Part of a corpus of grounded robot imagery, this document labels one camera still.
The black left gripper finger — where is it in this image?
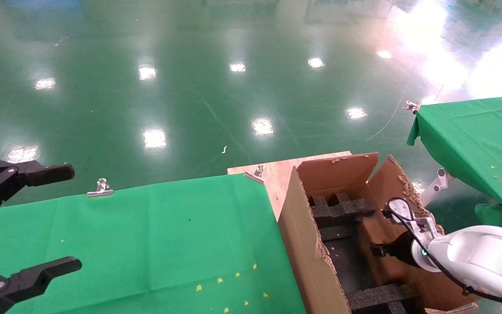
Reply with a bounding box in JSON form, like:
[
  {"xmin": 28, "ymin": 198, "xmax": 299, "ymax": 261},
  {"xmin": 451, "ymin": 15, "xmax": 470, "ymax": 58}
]
[
  {"xmin": 0, "ymin": 257, "xmax": 82, "ymax": 314},
  {"xmin": 0, "ymin": 160, "xmax": 76, "ymax": 221}
]

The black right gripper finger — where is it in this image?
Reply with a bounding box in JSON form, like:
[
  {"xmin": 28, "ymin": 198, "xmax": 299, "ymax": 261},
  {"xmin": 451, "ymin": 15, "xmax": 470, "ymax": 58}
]
[{"xmin": 370, "ymin": 244, "xmax": 394, "ymax": 258}]

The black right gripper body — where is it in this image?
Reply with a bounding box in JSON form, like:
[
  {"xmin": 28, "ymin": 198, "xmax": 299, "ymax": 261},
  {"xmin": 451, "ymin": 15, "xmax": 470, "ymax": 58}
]
[{"xmin": 393, "ymin": 231, "xmax": 417, "ymax": 266}]

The small cardboard box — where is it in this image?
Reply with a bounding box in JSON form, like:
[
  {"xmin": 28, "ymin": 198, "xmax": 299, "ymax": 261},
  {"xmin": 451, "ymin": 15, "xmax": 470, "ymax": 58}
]
[{"xmin": 358, "ymin": 213, "xmax": 421, "ymax": 290}]

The large open cardboard carton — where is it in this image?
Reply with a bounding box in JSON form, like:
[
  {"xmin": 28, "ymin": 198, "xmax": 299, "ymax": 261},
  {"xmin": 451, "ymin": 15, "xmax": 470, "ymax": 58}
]
[{"xmin": 277, "ymin": 152, "xmax": 482, "ymax": 314}]

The white metal table leg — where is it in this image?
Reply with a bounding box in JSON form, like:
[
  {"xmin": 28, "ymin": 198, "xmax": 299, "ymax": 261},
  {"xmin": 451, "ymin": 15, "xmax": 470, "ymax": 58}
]
[{"xmin": 417, "ymin": 168, "xmax": 455, "ymax": 207}]

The green table cloth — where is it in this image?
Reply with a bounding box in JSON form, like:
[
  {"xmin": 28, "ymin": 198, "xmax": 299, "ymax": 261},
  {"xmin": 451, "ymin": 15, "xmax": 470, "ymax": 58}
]
[
  {"xmin": 0, "ymin": 174, "xmax": 308, "ymax": 314},
  {"xmin": 407, "ymin": 94, "xmax": 502, "ymax": 227}
]

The silver camera mount bracket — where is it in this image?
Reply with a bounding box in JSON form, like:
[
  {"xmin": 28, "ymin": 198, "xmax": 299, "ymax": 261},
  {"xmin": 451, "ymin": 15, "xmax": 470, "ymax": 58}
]
[{"xmin": 408, "ymin": 216, "xmax": 444, "ymax": 238}]

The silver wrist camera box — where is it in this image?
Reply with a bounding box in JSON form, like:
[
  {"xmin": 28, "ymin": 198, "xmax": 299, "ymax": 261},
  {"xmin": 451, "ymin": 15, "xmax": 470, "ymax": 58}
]
[{"xmin": 388, "ymin": 200, "xmax": 414, "ymax": 223}]

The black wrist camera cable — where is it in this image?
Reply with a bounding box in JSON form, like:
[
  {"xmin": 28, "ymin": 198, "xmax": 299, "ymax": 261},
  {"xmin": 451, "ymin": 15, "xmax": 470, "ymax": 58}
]
[{"xmin": 384, "ymin": 197, "xmax": 502, "ymax": 308}]

